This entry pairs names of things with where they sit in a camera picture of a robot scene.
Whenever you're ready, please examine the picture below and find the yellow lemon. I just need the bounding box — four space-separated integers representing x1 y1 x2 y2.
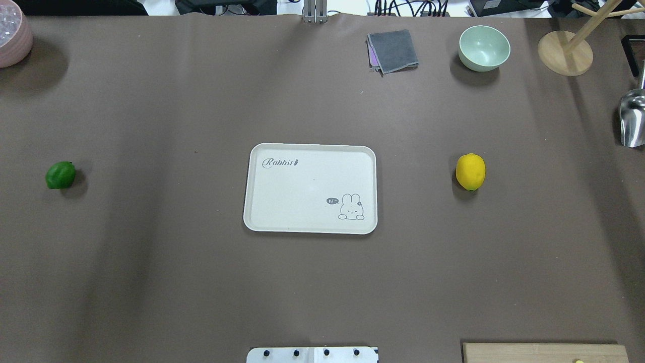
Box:
455 153 486 191

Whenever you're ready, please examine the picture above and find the green lemon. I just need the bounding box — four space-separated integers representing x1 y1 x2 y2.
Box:
45 161 76 189

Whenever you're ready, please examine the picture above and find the white rabbit tray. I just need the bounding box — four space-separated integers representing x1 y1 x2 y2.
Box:
243 143 378 235

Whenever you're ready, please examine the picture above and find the grey folded cloth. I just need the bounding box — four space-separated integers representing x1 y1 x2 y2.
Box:
366 29 419 75

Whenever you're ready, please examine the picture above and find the mint green bowl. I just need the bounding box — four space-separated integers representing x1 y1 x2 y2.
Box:
458 25 511 72

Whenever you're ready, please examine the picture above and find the wooden board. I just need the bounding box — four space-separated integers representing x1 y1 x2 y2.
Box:
463 342 629 362

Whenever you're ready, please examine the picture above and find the wooden stand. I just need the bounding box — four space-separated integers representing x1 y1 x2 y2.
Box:
538 1 644 77

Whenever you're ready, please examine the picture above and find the metal scoop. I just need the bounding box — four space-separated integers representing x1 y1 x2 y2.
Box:
619 65 644 148

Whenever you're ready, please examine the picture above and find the pink ribbed bowl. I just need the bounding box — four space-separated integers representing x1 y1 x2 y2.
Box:
1 1 34 69

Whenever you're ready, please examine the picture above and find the metal camera post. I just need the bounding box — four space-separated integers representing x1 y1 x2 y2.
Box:
302 0 329 24

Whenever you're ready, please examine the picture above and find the white metal base plate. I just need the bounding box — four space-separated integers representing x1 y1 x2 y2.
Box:
246 345 379 362

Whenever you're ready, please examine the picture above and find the black frame object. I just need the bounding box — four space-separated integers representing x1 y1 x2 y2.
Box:
620 35 644 77

